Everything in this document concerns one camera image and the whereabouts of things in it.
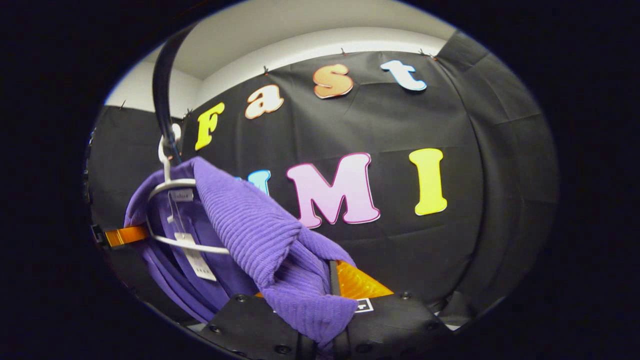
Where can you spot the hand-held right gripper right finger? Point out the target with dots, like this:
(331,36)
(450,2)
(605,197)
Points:
(333,280)

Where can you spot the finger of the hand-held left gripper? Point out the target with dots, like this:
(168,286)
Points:
(125,235)

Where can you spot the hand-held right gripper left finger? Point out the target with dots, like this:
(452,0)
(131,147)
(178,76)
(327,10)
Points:
(250,325)

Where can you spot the white clothes hanger with tag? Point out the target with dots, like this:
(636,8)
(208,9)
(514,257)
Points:
(165,186)

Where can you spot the purple knit cardigan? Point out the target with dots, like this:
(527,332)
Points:
(250,225)

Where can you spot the black clothes rack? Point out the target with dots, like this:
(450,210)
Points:
(161,100)

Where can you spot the white paper garment tag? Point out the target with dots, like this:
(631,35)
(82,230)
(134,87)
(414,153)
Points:
(197,260)

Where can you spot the black backdrop cloth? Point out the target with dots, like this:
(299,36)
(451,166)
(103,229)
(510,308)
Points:
(425,250)

